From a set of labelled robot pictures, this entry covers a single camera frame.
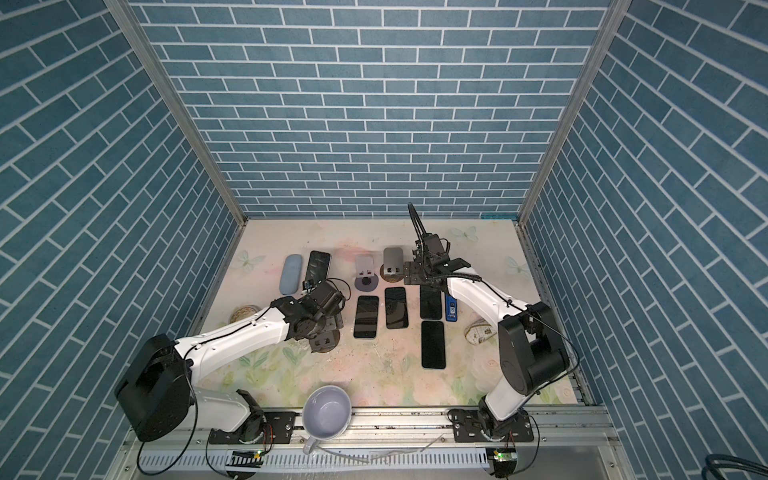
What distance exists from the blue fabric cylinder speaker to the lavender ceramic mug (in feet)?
1.24

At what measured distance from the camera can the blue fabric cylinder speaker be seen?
101cm

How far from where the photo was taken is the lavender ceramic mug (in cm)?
71
